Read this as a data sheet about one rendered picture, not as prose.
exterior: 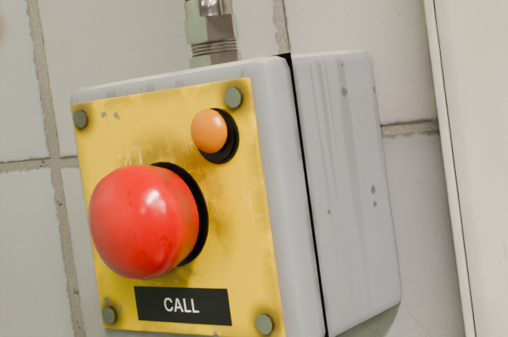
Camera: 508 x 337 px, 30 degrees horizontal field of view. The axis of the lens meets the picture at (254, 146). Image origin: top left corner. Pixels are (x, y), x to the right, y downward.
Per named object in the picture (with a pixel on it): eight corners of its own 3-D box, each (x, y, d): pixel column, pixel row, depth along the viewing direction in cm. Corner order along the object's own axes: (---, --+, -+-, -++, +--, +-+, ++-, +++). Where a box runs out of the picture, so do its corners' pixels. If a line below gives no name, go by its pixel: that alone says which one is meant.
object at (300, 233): (213, 298, 43) (182, 77, 42) (409, 304, 37) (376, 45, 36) (91, 344, 37) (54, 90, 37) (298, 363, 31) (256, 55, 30)
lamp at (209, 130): (203, 153, 32) (197, 109, 32) (236, 149, 31) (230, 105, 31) (187, 156, 32) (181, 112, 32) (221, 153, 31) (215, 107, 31)
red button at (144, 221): (153, 264, 36) (137, 159, 36) (233, 264, 33) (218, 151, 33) (81, 286, 33) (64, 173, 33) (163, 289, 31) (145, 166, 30)
